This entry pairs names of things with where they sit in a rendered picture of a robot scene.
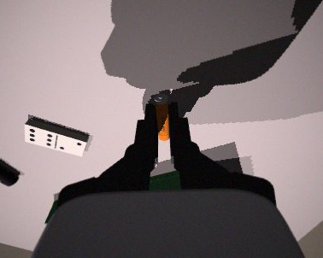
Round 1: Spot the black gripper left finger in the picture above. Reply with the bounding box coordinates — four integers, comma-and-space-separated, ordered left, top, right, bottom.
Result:
57, 103, 158, 208

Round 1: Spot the dark green bin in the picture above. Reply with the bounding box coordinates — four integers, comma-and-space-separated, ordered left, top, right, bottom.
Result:
45, 170, 181, 225

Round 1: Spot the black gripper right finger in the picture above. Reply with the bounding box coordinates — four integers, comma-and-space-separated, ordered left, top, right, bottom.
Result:
168, 102, 277, 207

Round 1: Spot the white domino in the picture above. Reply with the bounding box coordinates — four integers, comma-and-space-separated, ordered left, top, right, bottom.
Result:
25, 119, 89, 156

